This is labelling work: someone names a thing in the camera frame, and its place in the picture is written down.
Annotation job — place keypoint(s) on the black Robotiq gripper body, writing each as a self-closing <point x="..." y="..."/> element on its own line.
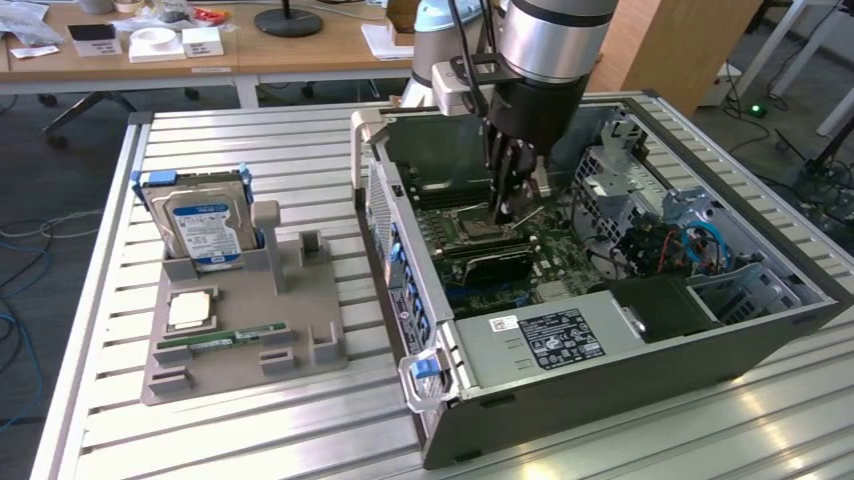
<point x="536" y="110"/>

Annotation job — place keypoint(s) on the black graphics card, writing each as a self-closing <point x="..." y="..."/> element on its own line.
<point x="496" y="270"/>

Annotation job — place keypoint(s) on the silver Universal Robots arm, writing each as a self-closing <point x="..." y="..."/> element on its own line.
<point x="553" y="45"/>

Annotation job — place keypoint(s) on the CPU socket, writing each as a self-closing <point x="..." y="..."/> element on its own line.
<point x="475" y="227"/>

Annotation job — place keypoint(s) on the perforated metal drive cage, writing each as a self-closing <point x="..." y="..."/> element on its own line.
<point x="607" y="200"/>

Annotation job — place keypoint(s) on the green motherboard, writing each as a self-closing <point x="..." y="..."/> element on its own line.
<point x="567" y="260"/>

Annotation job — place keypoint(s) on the wooden cabinet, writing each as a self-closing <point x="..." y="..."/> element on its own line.
<point x="680" y="45"/>

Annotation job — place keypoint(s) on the stack of white papers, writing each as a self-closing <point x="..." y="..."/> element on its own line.
<point x="386" y="45"/>

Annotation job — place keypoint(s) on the green lit device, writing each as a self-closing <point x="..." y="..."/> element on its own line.
<point x="756" y="109"/>

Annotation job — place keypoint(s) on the grey power supply unit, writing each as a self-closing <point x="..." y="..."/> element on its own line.
<point x="480" y="360"/>

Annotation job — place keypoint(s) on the long wooden desk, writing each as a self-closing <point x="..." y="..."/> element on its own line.
<point x="300" y="60"/>

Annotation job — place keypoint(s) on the blue case latch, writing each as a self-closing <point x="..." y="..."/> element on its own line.
<point x="421" y="371"/>

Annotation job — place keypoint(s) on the metal disk bay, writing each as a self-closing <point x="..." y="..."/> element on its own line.
<point x="753" y="295"/>

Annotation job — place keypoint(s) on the black round lamp base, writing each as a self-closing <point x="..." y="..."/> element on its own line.
<point x="288" y="24"/>

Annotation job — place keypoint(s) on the open dark grey PC case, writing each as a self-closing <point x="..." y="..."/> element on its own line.
<point x="600" y="400"/>

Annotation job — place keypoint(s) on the hard disk in blue caddy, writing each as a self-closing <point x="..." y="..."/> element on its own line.
<point x="200" y="225"/>

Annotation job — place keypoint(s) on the grey parts rack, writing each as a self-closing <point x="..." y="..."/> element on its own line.
<point x="266" y="370"/>

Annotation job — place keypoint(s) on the white labelled box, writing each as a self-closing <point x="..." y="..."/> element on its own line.
<point x="201" y="42"/>

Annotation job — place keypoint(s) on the green RAM stick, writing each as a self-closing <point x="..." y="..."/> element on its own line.
<point x="220" y="337"/>

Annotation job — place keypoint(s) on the small red item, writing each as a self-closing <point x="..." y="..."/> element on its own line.
<point x="205" y="16"/>

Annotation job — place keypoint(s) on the silver CPU chip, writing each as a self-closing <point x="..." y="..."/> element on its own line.
<point x="189" y="311"/>

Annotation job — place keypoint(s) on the flat white box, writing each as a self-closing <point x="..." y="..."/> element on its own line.
<point x="156" y="56"/>

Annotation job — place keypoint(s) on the white tape roll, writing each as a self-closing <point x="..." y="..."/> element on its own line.
<point x="152" y="37"/>

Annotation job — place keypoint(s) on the black chair base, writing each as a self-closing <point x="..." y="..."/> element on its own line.
<point x="86" y="107"/>

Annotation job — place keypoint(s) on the black topped white box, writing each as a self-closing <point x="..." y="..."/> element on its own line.
<point x="94" y="37"/>

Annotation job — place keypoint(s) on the red and white card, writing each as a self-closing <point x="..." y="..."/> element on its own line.
<point x="33" y="51"/>

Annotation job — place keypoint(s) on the clear plastic bags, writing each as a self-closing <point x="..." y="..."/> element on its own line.
<point x="26" y="22"/>

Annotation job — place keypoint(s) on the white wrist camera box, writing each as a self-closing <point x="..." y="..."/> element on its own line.
<point x="449" y="90"/>

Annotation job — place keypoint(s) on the white table frame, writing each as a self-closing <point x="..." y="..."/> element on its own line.
<point x="796" y="45"/>

